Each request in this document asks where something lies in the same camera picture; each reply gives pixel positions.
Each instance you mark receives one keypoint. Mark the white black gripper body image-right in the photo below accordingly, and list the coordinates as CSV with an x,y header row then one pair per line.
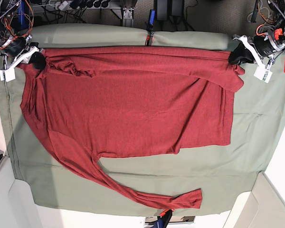
x,y
249,44

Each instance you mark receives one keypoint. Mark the white black gripper body image-left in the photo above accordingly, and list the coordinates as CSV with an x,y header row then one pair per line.
x,y
23,57

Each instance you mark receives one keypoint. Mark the red long-sleeve T-shirt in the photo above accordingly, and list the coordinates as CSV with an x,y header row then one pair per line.
x,y
121,102

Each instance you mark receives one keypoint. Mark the white power strip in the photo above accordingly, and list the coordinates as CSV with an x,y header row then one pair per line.
x,y
61,6

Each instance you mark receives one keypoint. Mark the orange black clamp top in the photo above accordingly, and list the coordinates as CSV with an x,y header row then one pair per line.
x,y
149,39

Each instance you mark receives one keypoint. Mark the green table cloth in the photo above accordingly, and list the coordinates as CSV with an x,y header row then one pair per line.
x,y
221,172

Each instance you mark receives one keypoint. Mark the white bin left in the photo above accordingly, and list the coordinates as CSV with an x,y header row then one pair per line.
x,y
17,207

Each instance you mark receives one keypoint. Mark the white bin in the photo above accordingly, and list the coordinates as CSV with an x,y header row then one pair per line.
x,y
262,207
17,207

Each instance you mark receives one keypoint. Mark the white bin right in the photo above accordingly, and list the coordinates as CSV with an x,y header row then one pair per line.
x,y
262,207

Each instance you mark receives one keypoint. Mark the orange black clamp bottom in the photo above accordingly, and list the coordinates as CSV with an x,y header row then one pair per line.
x,y
163,219

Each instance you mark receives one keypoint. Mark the white camera box image-left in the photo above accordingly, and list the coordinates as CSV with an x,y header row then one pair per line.
x,y
7,75

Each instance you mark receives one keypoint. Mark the white camera box image-right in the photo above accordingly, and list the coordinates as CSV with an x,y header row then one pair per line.
x,y
263,74

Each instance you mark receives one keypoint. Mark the blue clamp handle left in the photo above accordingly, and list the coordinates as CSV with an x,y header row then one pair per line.
x,y
23,15

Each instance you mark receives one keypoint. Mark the blue clamp handle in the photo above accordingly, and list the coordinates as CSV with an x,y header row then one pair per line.
x,y
151,20
23,15

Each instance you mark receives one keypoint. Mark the metal table leg bracket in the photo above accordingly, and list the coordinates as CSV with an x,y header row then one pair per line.
x,y
126,16

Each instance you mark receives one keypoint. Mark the blue clamp handle top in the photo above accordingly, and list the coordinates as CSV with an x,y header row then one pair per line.
x,y
151,20

